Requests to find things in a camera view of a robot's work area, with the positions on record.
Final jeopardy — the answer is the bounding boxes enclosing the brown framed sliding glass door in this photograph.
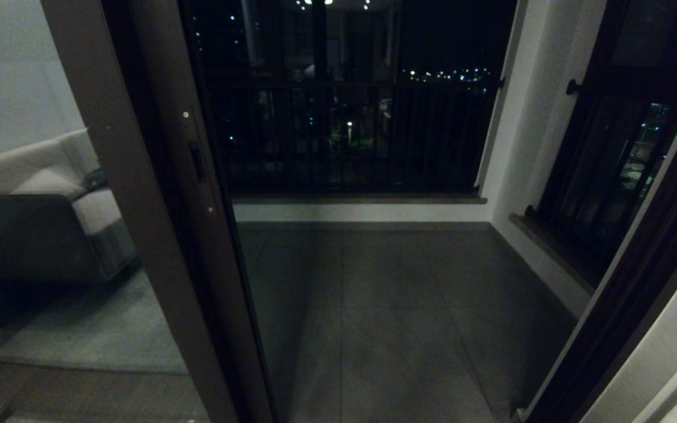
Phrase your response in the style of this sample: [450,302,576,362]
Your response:
[174,0,277,423]

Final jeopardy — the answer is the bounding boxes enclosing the brown balcony ledge cap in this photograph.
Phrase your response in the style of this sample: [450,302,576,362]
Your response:
[233,194,488,205]

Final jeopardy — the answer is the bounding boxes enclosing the black metal balcony railing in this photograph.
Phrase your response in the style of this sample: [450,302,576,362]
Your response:
[203,70,507,194]

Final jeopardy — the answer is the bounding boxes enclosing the brown window sill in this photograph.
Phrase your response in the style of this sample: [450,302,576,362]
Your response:
[509,213,598,294]

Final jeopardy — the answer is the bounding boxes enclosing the dark green cloth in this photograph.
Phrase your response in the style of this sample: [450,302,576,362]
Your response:
[83,167,108,190]

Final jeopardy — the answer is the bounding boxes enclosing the grey rug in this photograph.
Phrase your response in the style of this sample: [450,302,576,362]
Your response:
[0,267,189,374]

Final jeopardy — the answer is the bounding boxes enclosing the beige sofa cushion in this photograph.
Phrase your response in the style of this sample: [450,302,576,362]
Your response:
[9,169,86,200]

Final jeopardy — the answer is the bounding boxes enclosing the beige sofa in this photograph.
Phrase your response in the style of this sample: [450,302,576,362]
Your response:
[0,128,139,283]

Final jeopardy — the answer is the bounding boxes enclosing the dark brown door jamb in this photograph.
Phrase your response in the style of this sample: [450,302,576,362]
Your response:
[524,59,677,423]

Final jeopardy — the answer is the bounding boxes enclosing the brown fixed door frame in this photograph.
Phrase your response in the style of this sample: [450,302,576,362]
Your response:
[39,0,245,423]

